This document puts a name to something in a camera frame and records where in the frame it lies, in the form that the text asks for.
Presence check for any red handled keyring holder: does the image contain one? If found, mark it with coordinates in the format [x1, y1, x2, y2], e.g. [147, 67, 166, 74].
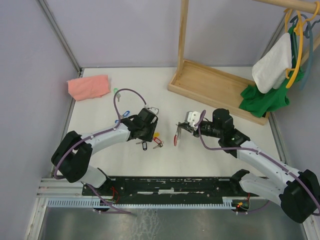
[173, 125, 182, 147]

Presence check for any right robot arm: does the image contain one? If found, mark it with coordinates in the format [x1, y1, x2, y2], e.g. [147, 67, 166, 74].
[174, 108, 320, 223]

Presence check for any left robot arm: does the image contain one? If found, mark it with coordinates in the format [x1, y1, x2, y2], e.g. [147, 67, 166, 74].
[51, 107, 159, 195]

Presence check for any black tag key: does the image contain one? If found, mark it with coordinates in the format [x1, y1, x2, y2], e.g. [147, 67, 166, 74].
[136, 140, 148, 151]

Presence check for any blue tag key upper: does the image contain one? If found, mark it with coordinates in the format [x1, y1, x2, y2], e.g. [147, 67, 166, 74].
[119, 110, 131, 119]

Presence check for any red tag key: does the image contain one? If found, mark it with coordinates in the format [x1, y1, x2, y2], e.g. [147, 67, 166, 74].
[153, 137, 164, 149]

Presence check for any green tag key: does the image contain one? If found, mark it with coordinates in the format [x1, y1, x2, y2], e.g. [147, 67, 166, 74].
[113, 88, 121, 102]

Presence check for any wooden clothes rack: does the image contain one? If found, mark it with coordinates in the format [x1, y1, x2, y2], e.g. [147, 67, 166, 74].
[167, 0, 320, 125]

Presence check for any pink folded cloth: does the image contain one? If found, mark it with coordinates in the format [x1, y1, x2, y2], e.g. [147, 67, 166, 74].
[67, 74, 111, 102]

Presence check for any green shirt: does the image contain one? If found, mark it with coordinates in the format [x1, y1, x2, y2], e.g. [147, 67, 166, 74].
[239, 26, 299, 118]

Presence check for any white towel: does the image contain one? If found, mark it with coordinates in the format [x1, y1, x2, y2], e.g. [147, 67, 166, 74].
[252, 32, 292, 94]

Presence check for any yellow hanger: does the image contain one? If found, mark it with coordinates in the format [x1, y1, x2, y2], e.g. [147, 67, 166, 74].
[283, 8, 317, 89]

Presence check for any teal hanger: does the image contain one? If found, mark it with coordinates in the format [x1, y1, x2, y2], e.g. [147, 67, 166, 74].
[289, 13, 320, 91]

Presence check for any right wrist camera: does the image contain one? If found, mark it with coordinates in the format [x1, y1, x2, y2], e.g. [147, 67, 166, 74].
[184, 111, 201, 127]

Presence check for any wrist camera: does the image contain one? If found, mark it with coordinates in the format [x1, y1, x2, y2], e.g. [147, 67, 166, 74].
[144, 104, 160, 116]
[184, 111, 201, 127]

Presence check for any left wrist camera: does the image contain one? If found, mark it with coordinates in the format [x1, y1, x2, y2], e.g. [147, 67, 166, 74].
[144, 104, 160, 116]

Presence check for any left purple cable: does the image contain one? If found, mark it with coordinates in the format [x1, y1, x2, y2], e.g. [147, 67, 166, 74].
[52, 87, 151, 180]

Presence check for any purple cable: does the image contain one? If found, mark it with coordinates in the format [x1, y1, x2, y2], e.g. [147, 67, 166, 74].
[197, 109, 320, 216]
[52, 87, 151, 180]

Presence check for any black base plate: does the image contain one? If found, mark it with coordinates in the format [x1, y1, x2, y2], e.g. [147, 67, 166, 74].
[96, 176, 257, 205]

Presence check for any white slotted cable duct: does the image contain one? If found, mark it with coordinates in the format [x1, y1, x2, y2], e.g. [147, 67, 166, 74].
[47, 196, 251, 209]

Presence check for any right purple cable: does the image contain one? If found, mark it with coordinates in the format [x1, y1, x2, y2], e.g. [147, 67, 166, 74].
[197, 109, 320, 216]

